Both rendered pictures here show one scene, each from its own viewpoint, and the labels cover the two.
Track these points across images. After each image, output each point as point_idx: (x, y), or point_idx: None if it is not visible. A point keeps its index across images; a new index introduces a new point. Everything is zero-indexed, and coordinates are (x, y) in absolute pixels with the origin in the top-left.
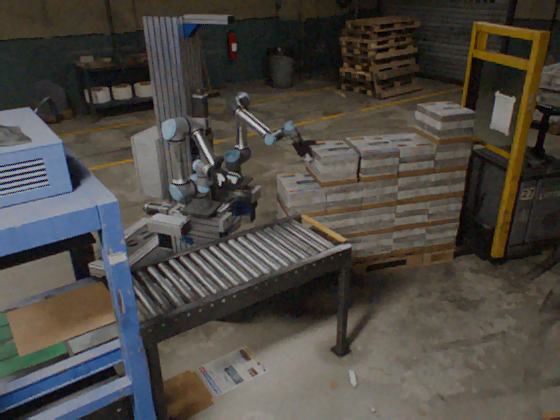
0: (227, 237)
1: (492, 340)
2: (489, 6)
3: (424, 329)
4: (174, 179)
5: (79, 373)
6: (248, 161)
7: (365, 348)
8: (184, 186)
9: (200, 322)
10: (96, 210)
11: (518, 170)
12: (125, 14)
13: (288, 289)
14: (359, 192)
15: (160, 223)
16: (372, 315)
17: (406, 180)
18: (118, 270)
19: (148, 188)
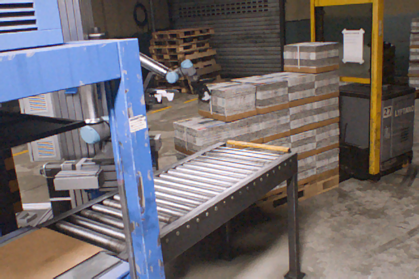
0: (164, 168)
1: (416, 233)
2: (264, 14)
3: (356, 240)
4: (87, 119)
5: None
6: None
7: (316, 268)
8: (99, 125)
9: (188, 243)
10: (116, 48)
11: (380, 89)
12: None
13: (207, 239)
14: (259, 124)
15: (70, 177)
16: (302, 240)
17: (295, 109)
18: (138, 142)
19: (42, 148)
